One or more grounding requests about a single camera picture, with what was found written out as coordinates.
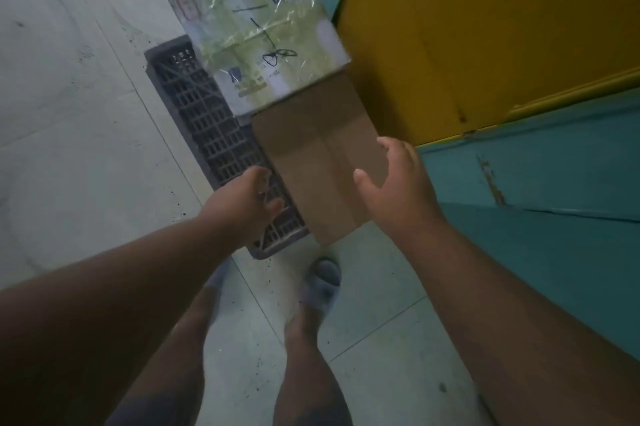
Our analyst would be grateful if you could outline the person's right leg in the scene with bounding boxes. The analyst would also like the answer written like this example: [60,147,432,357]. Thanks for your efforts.
[272,298,354,426]

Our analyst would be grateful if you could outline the person's left hand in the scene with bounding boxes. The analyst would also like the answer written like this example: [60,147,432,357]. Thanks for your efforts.
[199,165,286,250]

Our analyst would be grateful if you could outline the person's right hand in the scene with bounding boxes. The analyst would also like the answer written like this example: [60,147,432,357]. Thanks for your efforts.
[353,136,447,242]

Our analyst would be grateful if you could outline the person's right forearm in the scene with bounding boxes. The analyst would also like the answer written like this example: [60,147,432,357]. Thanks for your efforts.
[396,217,640,426]

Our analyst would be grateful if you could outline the yellow door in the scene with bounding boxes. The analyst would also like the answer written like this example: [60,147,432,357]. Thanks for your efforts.
[332,0,640,147]

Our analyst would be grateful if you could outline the brown cardboard box with label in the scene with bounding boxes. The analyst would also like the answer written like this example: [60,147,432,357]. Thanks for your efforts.
[167,0,392,248]

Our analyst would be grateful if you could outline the grey plastic crate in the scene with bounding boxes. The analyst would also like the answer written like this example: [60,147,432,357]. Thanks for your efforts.
[143,35,312,261]

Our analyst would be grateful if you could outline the person's left leg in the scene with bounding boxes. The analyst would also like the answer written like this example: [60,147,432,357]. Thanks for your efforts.
[106,268,236,426]

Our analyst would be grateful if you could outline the person's leg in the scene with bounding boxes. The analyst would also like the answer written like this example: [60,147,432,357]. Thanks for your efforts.
[106,268,236,426]
[272,298,354,426]

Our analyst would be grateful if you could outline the grey slipper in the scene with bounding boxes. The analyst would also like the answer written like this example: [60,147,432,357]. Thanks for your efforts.
[298,258,342,327]

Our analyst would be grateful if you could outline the person's left forearm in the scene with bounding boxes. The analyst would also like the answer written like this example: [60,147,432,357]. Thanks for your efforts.
[0,213,242,426]

